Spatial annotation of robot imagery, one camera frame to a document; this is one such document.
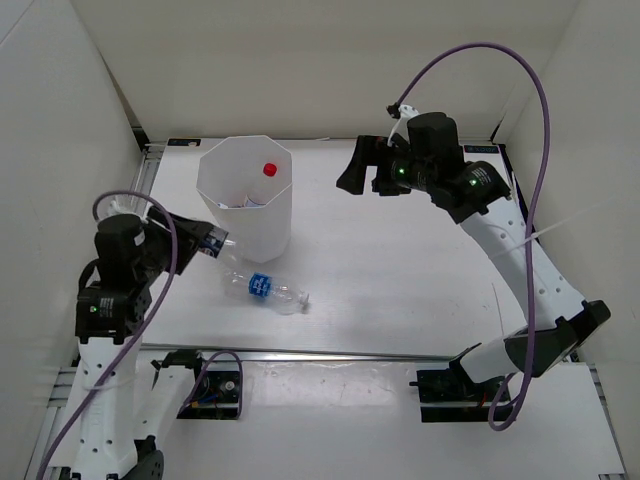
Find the crushed clear blue-label bottle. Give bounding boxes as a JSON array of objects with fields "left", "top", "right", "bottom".
[{"left": 223, "top": 269, "right": 309, "bottom": 315}]

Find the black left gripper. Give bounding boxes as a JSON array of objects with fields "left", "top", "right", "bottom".
[{"left": 134, "top": 203, "right": 212, "bottom": 283}]

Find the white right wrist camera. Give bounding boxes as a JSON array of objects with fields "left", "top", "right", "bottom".
[{"left": 386, "top": 103, "right": 420, "bottom": 147}]

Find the red cap water bottle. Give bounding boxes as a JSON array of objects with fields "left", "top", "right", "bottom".
[{"left": 244, "top": 162, "right": 278, "bottom": 208}]

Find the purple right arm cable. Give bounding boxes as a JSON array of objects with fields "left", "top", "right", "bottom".
[{"left": 397, "top": 41, "right": 551, "bottom": 431}]

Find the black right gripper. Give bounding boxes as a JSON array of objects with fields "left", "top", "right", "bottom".
[{"left": 336, "top": 136, "right": 436, "bottom": 197}]

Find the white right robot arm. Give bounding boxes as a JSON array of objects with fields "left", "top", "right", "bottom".
[{"left": 336, "top": 112, "right": 611, "bottom": 400}]

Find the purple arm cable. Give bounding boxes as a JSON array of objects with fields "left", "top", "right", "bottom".
[
  {"left": 37, "top": 191, "right": 245, "bottom": 480},
  {"left": 397, "top": 41, "right": 551, "bottom": 431}
]

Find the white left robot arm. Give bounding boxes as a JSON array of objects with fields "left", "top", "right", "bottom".
[{"left": 70, "top": 207, "right": 229, "bottom": 479}]

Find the black corner label plate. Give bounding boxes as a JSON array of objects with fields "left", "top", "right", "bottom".
[{"left": 167, "top": 138, "right": 201, "bottom": 148}]

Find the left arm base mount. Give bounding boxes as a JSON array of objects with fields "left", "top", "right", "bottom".
[{"left": 177, "top": 350, "right": 244, "bottom": 421}]

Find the blue label upright-lying bottle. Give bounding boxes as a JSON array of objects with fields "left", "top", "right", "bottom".
[{"left": 217, "top": 202, "right": 246, "bottom": 209}]

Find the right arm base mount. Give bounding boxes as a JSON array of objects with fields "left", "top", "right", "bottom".
[{"left": 409, "top": 364, "right": 504, "bottom": 423}]

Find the white octagonal bin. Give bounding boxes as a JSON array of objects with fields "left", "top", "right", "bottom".
[{"left": 196, "top": 135, "right": 293, "bottom": 263}]

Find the white zip tie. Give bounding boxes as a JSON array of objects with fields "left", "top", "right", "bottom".
[{"left": 488, "top": 195, "right": 617, "bottom": 260}]

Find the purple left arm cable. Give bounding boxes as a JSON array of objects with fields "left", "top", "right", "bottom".
[{"left": 37, "top": 191, "right": 245, "bottom": 480}]

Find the black cap pepsi bottle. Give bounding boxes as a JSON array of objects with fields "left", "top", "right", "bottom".
[{"left": 199, "top": 227, "right": 242, "bottom": 266}]

